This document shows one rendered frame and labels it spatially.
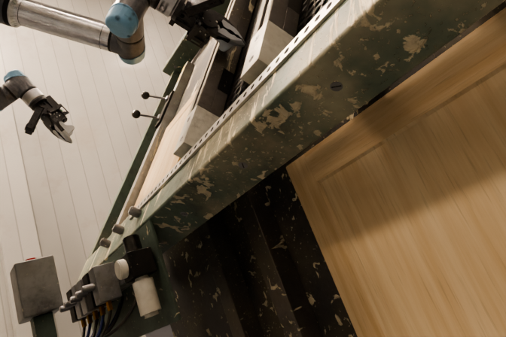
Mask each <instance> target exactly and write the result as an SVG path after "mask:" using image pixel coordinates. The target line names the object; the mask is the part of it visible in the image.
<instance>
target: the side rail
mask: <svg viewBox="0 0 506 337"><path fill-rule="evenodd" d="M179 76H180V73H178V72H177V71H175V70H174V71H173V73H172V74H171V75H170V77H169V79H168V82H167V84H166V86H165V88H164V91H163V93H162V95H161V97H166V96H168V95H169V94H170V93H171V92H172V91H173V90H174V88H175V85H176V83H177V81H178V78H179ZM165 103H166V102H165V99H160V100H159V102H158V103H157V107H156V108H155V110H154V113H153V115H152V116H156V117H157V116H158V114H161V112H162V110H163V107H164V105H165ZM156 124H157V119H155V118H151V119H150V122H149V124H148V126H147V128H146V130H145V133H144V135H143V137H142V140H141V141H140V143H139V146H138V148H137V150H136V153H135V155H134V157H133V159H132V162H131V163H130V166H129V168H128V170H127V172H126V174H125V177H124V179H123V181H122V183H121V186H120V188H119V190H118V192H117V195H116V196H115V198H114V201H113V203H112V205H111V208H110V210H109V212H108V214H107V217H106V219H105V221H104V223H103V225H102V228H101V229H100V232H99V234H98V236H97V238H96V241H95V243H94V245H93V248H92V250H91V252H90V255H89V256H88V258H87V259H89V258H90V256H91V255H92V254H93V253H94V252H95V251H96V250H97V249H98V248H99V247H100V245H99V243H100V241H101V239H102V238H106V239H107V238H108V237H109V236H110V235H111V234H112V228H113V226H114V225H115V224H116V222H117V219H118V218H119V216H120V213H121V211H122V208H123V206H124V203H125V201H126V200H127V197H128V195H129V192H130V190H131V188H132V185H133V183H134V180H135V179H136V175H137V174H138V172H139V169H140V167H141V164H142V162H143V159H144V158H145V154H146V153H147V151H148V148H149V146H150V143H151V141H152V138H153V137H154V133H155V132H156V130H157V129H156V128H155V126H156Z"/></svg>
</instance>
